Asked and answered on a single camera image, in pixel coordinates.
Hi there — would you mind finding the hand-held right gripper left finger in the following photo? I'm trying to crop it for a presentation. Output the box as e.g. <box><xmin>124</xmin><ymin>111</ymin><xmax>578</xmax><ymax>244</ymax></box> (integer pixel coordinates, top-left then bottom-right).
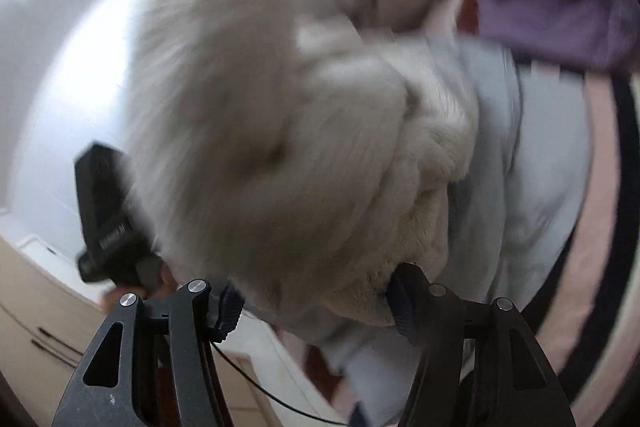
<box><xmin>52</xmin><ymin>278</ymin><xmax>246</xmax><ymax>427</ymax></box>

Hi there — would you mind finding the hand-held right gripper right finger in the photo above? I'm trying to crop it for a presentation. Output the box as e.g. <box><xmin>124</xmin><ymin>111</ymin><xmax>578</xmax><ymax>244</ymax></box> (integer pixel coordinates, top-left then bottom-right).
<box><xmin>387</xmin><ymin>263</ymin><xmax>576</xmax><ymax>427</ymax></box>

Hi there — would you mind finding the cream knit cardigan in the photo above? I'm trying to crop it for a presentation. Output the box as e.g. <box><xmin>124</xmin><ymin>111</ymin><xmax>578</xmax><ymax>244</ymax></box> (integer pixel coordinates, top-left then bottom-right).
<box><xmin>125</xmin><ymin>0</ymin><xmax>476</xmax><ymax>328</ymax></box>

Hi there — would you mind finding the person's left hand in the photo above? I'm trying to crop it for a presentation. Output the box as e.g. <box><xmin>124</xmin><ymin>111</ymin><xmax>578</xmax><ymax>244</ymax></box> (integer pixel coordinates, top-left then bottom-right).
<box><xmin>101</xmin><ymin>264</ymin><xmax>182</xmax><ymax>309</ymax></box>

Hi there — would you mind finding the wooden drawer cabinet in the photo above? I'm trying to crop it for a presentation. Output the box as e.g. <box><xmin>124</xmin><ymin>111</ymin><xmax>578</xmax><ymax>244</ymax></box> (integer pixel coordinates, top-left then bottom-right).
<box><xmin>0</xmin><ymin>233</ymin><xmax>273</xmax><ymax>427</ymax></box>

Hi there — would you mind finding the light blue garment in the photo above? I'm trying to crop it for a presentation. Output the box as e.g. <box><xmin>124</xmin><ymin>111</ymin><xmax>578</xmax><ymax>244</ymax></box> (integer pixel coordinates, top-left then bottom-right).
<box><xmin>277</xmin><ymin>32</ymin><xmax>597</xmax><ymax>427</ymax></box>

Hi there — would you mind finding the black cable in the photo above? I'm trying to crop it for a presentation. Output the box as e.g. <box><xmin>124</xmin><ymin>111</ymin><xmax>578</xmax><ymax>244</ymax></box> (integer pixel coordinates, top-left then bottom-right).
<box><xmin>209</xmin><ymin>341</ymin><xmax>347</xmax><ymax>426</ymax></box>

